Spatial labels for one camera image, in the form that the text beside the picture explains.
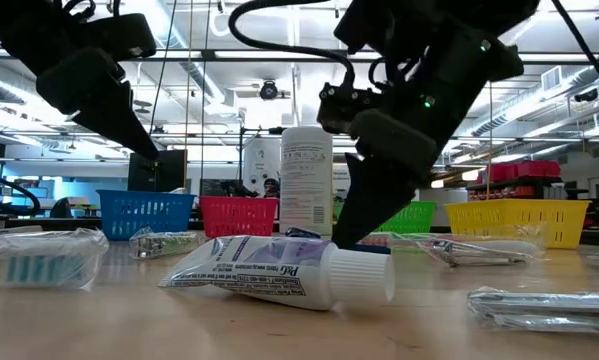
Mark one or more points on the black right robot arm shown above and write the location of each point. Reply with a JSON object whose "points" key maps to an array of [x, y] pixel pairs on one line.
{"points": [[429, 15]]}

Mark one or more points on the white panel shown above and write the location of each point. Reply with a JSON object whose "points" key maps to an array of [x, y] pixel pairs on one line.
{"points": [[261, 160]]}

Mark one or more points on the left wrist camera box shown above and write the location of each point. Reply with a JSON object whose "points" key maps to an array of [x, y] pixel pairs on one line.
{"points": [[126, 35]]}

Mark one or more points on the yellow plastic basket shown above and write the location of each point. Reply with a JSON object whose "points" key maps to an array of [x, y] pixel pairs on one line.
{"points": [[519, 220]]}

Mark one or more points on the nail clipper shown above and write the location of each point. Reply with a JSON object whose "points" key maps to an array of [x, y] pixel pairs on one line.
{"points": [[164, 245], [474, 255]]}

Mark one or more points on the white wipes canister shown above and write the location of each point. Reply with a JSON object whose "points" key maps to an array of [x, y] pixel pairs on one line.
{"points": [[306, 175]]}

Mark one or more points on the dark storage shelf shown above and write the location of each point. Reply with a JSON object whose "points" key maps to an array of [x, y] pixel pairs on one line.
{"points": [[529, 191]]}

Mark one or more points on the black monitor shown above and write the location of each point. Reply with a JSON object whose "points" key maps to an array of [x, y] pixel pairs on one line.
{"points": [[171, 172]]}

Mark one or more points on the red plastic basket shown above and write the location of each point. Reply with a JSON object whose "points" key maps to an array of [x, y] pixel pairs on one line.
{"points": [[234, 215]]}

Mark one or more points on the black beam with light strips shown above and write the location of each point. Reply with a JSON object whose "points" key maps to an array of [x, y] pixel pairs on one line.
{"points": [[254, 55]]}

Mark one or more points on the blue toothbrush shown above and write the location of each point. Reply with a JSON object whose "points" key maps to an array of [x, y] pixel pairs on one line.
{"points": [[44, 265]]}

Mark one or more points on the dark office chair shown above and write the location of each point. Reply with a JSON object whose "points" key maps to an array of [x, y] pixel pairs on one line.
{"points": [[61, 207]]}

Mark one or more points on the black overhead camera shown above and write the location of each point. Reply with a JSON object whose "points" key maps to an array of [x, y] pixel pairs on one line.
{"points": [[269, 91]]}

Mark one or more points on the black ceiling device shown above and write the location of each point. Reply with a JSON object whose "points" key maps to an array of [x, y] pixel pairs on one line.
{"points": [[586, 95]]}

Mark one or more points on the red storage bins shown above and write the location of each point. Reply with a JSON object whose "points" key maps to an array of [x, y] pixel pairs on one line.
{"points": [[524, 171]]}

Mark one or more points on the blue plastic basket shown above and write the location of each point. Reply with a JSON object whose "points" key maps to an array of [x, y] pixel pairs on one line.
{"points": [[144, 215]]}

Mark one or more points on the white purple toothpaste tube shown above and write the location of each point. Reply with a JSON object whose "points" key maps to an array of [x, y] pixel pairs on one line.
{"points": [[279, 270]]}

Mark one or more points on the person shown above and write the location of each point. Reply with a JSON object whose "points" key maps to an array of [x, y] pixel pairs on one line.
{"points": [[271, 187]]}

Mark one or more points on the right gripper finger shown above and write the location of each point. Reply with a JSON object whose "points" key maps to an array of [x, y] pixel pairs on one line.
{"points": [[394, 160], [351, 190]]}

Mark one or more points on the green plastic basket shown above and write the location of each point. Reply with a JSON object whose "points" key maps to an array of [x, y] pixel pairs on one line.
{"points": [[414, 217]]}

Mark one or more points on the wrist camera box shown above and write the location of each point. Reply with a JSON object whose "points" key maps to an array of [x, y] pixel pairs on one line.
{"points": [[344, 107], [126, 35]]}

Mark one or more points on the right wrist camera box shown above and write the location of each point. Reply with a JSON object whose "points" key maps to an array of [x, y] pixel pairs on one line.
{"points": [[344, 107]]}

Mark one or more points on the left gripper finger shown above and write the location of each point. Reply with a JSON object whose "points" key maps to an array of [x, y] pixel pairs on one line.
{"points": [[94, 95]]}

